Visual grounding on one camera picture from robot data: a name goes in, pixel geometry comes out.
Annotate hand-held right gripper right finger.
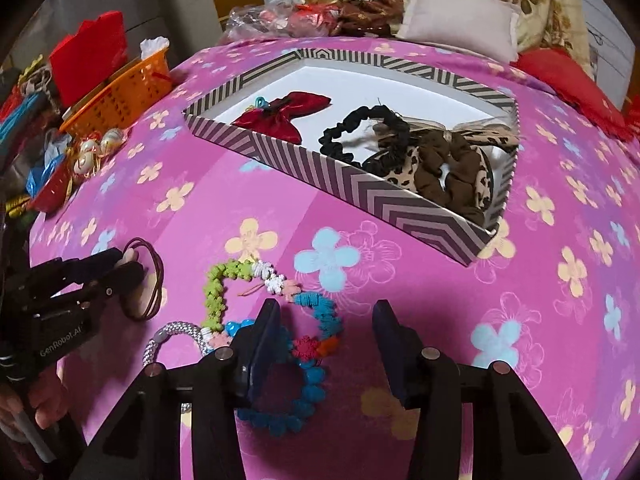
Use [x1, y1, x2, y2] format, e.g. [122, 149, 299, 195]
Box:
[372, 299, 583, 480]

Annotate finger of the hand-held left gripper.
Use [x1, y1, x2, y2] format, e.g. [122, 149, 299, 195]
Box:
[60, 247, 126, 287]
[75, 263, 146, 307]

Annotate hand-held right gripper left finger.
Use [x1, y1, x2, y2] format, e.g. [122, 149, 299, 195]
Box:
[70, 299, 283, 480]

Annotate brown elastic hair tie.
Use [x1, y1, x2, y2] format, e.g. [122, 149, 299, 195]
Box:
[121, 237, 168, 321]

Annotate multicolour braided hair tie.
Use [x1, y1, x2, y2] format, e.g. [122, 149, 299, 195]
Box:
[201, 257, 346, 361]

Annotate blue flower hair tie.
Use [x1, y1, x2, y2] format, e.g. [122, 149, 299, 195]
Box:
[225, 320, 326, 436]

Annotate striped gift box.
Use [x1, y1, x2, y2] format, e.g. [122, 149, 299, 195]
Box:
[181, 47, 522, 267]

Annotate brown scrunchie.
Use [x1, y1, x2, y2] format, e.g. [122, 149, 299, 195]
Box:
[414, 132, 488, 226]

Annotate leopard print scrunchie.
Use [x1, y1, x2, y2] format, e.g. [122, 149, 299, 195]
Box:
[362, 145, 493, 211]

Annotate black scrunchie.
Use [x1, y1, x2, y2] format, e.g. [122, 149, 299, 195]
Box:
[318, 105, 411, 168]

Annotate red velvet hair bow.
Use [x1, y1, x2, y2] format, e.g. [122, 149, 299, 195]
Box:
[231, 91, 333, 145]

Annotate leopard bow with sheer ribbon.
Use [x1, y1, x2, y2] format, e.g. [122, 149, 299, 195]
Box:
[400, 117, 521, 153]

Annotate person's left hand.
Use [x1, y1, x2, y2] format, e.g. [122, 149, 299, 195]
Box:
[0, 365, 69, 442]

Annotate small red basket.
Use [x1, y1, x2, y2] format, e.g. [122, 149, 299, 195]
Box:
[27, 160, 76, 213]

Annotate blue ribbon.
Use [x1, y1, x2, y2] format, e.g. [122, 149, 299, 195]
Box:
[25, 155, 66, 196]

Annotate pearl hair accessories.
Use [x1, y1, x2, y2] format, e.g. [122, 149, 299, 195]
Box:
[75, 127, 126, 178]

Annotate pile of colourful hair accessories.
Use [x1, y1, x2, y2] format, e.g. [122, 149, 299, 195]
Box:
[0, 55, 61, 161]

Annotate orange plastic basket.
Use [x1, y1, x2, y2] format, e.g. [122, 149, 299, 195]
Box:
[60, 47, 173, 138]

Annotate red cloth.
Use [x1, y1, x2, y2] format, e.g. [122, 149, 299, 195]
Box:
[48, 10, 128, 108]

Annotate white plastic bag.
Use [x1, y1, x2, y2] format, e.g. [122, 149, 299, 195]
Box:
[140, 36, 170, 58]

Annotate grey cabinet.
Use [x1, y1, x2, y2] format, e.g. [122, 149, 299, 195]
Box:
[120, 0, 221, 61]

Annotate pile of clear plastic bags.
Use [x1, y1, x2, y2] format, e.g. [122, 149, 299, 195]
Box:
[222, 0, 341, 43]

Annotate red ruffled pillow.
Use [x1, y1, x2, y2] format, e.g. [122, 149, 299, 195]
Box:
[510, 47, 640, 141]

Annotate white pillow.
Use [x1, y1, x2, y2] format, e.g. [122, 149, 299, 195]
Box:
[397, 0, 521, 63]

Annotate silver grey hair tie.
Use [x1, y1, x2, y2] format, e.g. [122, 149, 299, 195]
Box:
[142, 321, 232, 413]

